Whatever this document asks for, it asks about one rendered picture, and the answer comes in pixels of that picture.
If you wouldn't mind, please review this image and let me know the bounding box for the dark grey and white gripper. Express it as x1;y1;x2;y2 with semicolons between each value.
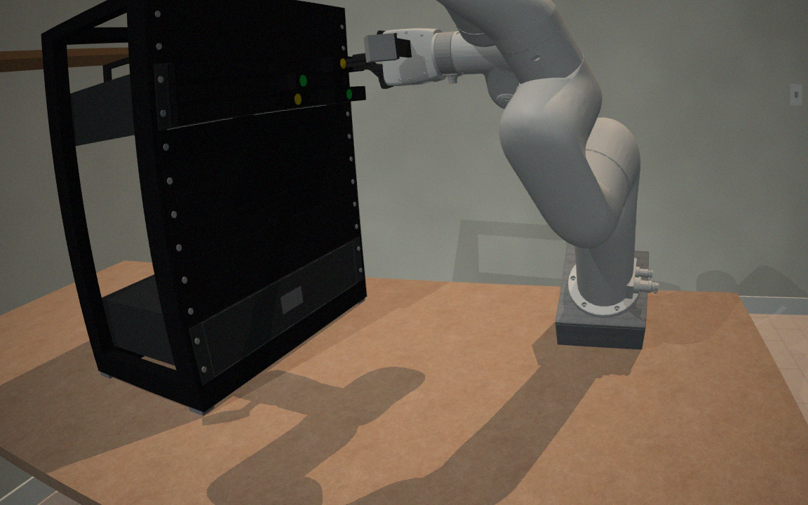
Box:
346;28;446;89

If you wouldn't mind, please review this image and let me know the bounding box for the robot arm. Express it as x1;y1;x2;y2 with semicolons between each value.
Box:
434;0;659;318

